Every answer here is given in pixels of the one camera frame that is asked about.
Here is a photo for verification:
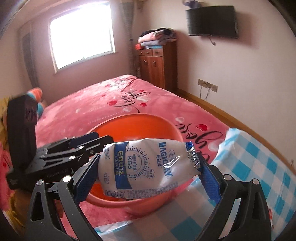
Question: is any white MAGICLAY pouch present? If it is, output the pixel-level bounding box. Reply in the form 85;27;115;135
98;138;201;199

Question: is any orange plastic trash bucket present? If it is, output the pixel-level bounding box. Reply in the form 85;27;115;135
86;113;183;215

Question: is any blue white checkered tablecloth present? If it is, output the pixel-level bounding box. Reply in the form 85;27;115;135
96;128;295;240

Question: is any pink heart-print bedspread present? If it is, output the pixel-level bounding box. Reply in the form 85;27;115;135
0;74;230;239

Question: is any window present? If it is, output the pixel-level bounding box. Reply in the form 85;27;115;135
49;1;115;70

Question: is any brown wooden cabinet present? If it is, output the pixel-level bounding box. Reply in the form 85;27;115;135
137;42;178;92

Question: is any folded blankets stack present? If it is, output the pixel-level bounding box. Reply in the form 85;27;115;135
135;28;178;50

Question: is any grey patterned curtain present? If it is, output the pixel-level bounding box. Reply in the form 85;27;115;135
119;1;138;76

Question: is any white outlet cable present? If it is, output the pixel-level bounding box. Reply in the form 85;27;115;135
199;86;212;100

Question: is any wall power outlet strip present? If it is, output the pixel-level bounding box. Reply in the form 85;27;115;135
198;79;218;92

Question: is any purple wall ornament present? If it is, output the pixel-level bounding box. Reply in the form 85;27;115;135
182;0;202;9

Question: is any wall-mounted black television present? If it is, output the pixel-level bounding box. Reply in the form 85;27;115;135
186;6;238;39

